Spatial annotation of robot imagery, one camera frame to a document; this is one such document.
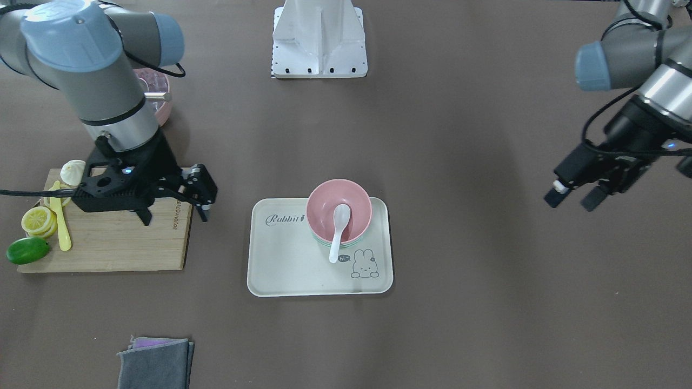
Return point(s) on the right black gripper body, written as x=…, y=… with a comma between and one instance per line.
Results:
x=160, y=163

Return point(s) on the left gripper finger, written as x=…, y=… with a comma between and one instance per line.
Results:
x=594, y=198
x=556, y=195

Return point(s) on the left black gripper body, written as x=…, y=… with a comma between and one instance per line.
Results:
x=631, y=125

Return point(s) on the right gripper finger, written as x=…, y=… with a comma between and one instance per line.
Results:
x=201, y=203
x=144, y=215

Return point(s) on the small pink bowl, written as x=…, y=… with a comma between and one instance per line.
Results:
x=323, y=201

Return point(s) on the white ceramic spoon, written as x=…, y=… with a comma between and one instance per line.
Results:
x=341, y=217

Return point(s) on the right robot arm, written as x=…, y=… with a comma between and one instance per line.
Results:
x=89, y=50

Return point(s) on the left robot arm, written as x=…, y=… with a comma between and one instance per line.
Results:
x=643, y=54

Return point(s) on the large pink ice bowl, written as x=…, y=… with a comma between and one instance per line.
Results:
x=156, y=87

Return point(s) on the lower green bowl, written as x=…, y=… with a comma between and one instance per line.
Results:
x=342, y=246

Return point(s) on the wooden cutting board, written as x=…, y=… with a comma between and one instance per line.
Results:
x=118, y=241

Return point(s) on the metal ice scoop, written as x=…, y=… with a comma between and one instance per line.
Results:
x=158, y=96

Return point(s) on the lemon slice under knife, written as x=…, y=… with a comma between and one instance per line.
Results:
x=63, y=201

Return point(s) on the white toy bun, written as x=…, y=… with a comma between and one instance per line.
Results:
x=71, y=173

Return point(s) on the yellow plastic knife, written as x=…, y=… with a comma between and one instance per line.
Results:
x=64, y=238

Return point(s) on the lower hidden lemon slice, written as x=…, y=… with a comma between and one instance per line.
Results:
x=46, y=232

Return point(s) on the cream rabbit tray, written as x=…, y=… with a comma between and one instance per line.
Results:
x=286, y=260

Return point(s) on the upper lemon slice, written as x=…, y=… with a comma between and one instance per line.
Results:
x=37, y=220

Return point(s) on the green toy lime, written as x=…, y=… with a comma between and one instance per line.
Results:
x=27, y=250

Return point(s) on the purple cloth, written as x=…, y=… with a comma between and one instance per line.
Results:
x=141, y=342

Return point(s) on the grey folded cloth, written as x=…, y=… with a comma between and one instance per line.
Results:
x=163, y=366

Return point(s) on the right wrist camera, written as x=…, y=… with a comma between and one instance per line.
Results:
x=119, y=181

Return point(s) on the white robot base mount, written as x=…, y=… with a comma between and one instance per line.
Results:
x=318, y=39

